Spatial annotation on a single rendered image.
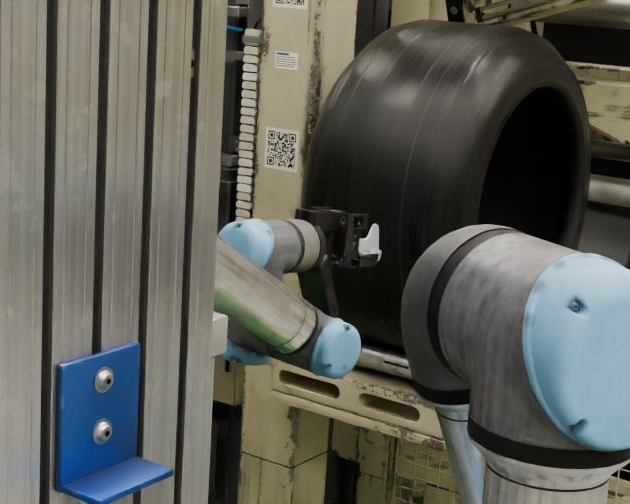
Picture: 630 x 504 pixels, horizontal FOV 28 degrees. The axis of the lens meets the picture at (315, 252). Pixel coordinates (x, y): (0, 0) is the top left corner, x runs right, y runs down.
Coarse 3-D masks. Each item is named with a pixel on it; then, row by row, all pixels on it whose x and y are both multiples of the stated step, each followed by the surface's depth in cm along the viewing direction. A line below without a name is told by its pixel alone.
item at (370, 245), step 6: (372, 228) 188; (378, 228) 190; (372, 234) 189; (378, 234) 190; (360, 240) 186; (366, 240) 187; (372, 240) 189; (378, 240) 191; (360, 246) 186; (366, 246) 188; (372, 246) 189; (378, 246) 191; (360, 252) 186; (366, 252) 188; (372, 252) 189; (378, 252) 190; (378, 258) 190
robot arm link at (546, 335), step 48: (480, 240) 89; (528, 240) 88; (480, 288) 85; (528, 288) 82; (576, 288) 79; (624, 288) 80; (432, 336) 90; (480, 336) 84; (528, 336) 80; (576, 336) 78; (624, 336) 80; (480, 384) 85; (528, 384) 80; (576, 384) 78; (624, 384) 80; (480, 432) 85; (528, 432) 82; (576, 432) 79; (624, 432) 81; (528, 480) 84; (576, 480) 83
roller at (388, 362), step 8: (368, 344) 215; (376, 344) 215; (360, 352) 214; (368, 352) 214; (376, 352) 213; (384, 352) 212; (392, 352) 212; (400, 352) 211; (360, 360) 215; (368, 360) 214; (376, 360) 213; (384, 360) 212; (392, 360) 211; (400, 360) 210; (368, 368) 215; (376, 368) 213; (384, 368) 212; (392, 368) 211; (400, 368) 210; (408, 368) 209; (400, 376) 211; (408, 376) 210
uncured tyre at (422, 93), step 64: (384, 64) 200; (448, 64) 195; (512, 64) 197; (320, 128) 201; (384, 128) 194; (448, 128) 189; (512, 128) 238; (576, 128) 220; (320, 192) 199; (384, 192) 192; (448, 192) 189; (512, 192) 241; (576, 192) 226; (384, 256) 194; (384, 320) 203
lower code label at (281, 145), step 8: (272, 128) 228; (272, 136) 228; (280, 136) 227; (288, 136) 226; (296, 136) 225; (272, 144) 228; (280, 144) 227; (288, 144) 226; (296, 144) 225; (272, 152) 229; (280, 152) 228; (288, 152) 226; (296, 152) 225; (264, 160) 230; (272, 160) 229; (280, 160) 228; (288, 160) 227; (296, 160) 226; (272, 168) 229; (280, 168) 228; (288, 168) 227; (296, 168) 226
